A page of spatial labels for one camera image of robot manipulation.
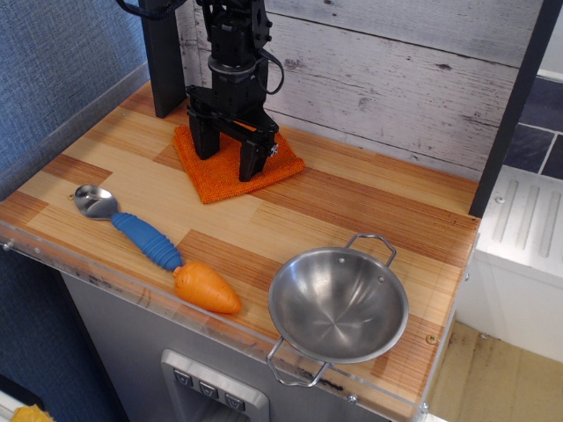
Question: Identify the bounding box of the dark right vertical post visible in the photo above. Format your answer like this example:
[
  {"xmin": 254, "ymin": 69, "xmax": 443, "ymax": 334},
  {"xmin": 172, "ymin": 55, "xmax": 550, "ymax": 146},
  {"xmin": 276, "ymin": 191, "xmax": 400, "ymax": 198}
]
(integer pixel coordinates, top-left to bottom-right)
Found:
[{"xmin": 469, "ymin": 0, "xmax": 562, "ymax": 218}]

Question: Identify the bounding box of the steel colander bowl with handles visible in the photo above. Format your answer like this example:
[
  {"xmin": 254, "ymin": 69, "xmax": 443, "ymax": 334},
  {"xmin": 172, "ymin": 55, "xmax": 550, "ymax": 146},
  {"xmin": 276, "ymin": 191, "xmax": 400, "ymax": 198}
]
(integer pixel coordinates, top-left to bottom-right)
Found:
[{"xmin": 266, "ymin": 243, "xmax": 409, "ymax": 388}]

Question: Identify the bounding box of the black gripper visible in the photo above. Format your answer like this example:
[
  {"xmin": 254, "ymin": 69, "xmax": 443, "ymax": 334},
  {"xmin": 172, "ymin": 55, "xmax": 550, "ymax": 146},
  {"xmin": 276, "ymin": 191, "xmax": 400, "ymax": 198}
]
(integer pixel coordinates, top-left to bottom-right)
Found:
[{"xmin": 186, "ymin": 65, "xmax": 278, "ymax": 182}]

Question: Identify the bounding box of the orange plastic toy carrot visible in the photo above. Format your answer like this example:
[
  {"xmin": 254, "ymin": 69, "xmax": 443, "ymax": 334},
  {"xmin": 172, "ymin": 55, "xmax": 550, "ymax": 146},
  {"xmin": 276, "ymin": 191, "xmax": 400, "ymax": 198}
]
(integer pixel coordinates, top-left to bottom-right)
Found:
[{"xmin": 172, "ymin": 262, "xmax": 242, "ymax": 314}]

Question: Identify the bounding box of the white ribbed side cabinet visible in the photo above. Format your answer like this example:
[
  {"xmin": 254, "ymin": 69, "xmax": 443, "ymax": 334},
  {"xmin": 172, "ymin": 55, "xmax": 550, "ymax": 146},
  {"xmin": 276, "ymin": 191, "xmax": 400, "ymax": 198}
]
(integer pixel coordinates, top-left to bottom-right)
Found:
[{"xmin": 456, "ymin": 166, "xmax": 562, "ymax": 361}]

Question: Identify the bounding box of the orange towel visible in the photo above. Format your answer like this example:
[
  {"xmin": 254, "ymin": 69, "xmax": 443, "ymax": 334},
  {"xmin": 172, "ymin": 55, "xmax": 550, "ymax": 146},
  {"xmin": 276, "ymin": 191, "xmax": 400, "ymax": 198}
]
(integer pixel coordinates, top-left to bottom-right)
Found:
[{"xmin": 172, "ymin": 126, "xmax": 305, "ymax": 204}]

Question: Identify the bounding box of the dark vertical post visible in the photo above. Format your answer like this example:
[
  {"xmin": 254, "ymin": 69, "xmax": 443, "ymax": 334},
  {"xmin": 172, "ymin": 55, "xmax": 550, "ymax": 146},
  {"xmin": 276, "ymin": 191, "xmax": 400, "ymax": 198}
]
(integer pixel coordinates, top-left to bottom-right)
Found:
[
  {"xmin": 469, "ymin": 0, "xmax": 562, "ymax": 218},
  {"xmin": 142, "ymin": 12, "xmax": 186, "ymax": 118}
]

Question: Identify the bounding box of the silver dispenser panel with buttons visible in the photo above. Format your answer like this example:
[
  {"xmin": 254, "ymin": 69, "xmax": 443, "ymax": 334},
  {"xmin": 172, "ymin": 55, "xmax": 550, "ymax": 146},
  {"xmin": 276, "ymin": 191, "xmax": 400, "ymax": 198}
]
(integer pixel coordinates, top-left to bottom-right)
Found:
[{"xmin": 161, "ymin": 349, "xmax": 270, "ymax": 421}]

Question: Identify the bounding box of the dark left vertical post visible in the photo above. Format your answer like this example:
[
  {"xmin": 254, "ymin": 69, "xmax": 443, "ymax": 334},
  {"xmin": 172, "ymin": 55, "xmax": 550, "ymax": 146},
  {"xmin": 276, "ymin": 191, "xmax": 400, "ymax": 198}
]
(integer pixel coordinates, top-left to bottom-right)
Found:
[{"xmin": 142, "ymin": 12, "xmax": 186, "ymax": 118}]

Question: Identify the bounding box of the spoon with blue handle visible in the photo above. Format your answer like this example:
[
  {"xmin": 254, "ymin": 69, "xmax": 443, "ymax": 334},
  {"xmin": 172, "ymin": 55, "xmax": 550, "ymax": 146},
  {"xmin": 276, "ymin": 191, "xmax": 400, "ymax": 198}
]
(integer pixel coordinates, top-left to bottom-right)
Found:
[{"xmin": 73, "ymin": 185, "xmax": 183, "ymax": 272}]

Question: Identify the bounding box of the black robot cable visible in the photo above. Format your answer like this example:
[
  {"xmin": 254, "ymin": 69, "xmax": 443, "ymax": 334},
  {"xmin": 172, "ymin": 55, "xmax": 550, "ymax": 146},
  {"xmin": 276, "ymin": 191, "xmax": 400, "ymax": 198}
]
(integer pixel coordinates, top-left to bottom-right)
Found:
[{"xmin": 114, "ymin": 0, "xmax": 286, "ymax": 96}]

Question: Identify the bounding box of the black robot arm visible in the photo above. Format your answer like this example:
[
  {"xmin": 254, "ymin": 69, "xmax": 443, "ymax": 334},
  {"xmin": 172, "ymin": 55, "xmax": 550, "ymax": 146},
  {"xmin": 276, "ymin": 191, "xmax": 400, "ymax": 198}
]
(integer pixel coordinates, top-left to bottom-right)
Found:
[{"xmin": 186, "ymin": 1, "xmax": 281, "ymax": 182}]

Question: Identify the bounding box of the yellow object at corner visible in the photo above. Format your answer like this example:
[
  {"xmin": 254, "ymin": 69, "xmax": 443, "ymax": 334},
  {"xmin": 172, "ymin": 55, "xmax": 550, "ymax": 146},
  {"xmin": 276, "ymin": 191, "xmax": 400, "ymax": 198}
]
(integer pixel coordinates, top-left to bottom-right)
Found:
[{"xmin": 10, "ymin": 405, "xmax": 55, "ymax": 422}]

